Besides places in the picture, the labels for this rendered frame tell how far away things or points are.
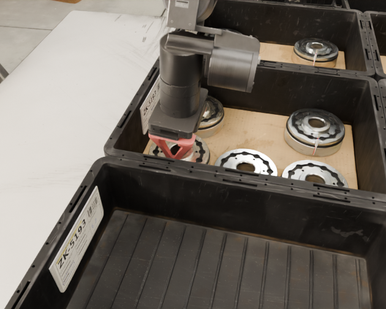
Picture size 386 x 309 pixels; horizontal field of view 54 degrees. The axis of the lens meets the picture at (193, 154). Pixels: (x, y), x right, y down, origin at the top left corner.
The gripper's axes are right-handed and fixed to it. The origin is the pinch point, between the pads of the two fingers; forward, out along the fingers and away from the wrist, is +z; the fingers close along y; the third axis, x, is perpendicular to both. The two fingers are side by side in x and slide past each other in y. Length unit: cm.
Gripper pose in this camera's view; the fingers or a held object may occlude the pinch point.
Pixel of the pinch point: (177, 147)
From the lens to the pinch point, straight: 62.6
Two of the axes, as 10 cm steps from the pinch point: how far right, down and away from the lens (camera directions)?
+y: 2.6, -7.1, 6.6
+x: -9.6, -2.3, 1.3
